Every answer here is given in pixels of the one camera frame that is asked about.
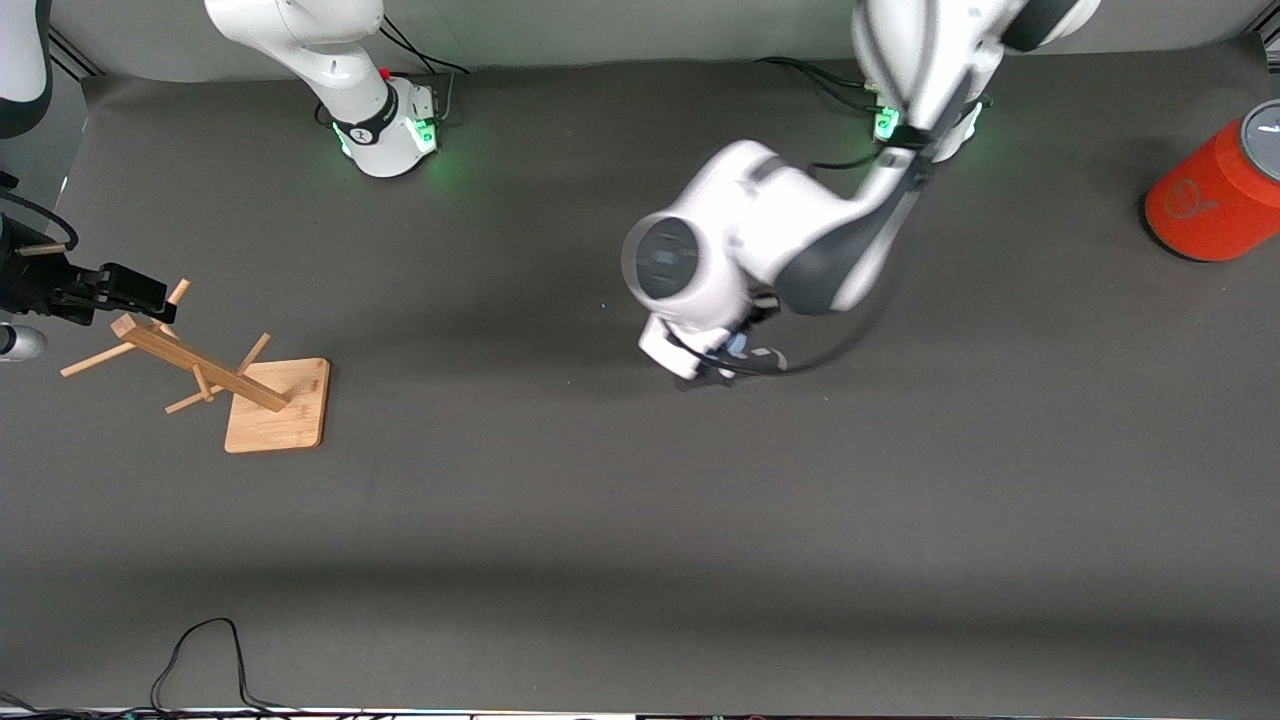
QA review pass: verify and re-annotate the black arm base cable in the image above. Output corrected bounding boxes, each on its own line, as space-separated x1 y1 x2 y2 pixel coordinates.
376 14 473 77
754 56 881 112

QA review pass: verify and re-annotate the looping thin black cable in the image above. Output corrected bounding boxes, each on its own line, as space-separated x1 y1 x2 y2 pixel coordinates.
150 617 301 714

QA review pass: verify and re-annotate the black left arm base cable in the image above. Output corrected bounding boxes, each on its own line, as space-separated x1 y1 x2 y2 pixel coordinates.
754 56 881 112

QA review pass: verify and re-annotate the dark grey table mat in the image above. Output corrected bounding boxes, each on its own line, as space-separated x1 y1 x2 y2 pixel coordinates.
0 38 1280 714

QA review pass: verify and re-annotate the orange cylindrical can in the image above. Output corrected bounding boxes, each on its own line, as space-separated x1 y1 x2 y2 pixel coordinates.
1144 100 1280 264

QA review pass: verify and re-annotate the black right arm base cable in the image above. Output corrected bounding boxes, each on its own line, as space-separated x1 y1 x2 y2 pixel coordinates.
376 14 473 77

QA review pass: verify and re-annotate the wooden mug tree rack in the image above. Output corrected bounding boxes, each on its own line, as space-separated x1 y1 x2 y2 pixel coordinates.
60 277 331 455

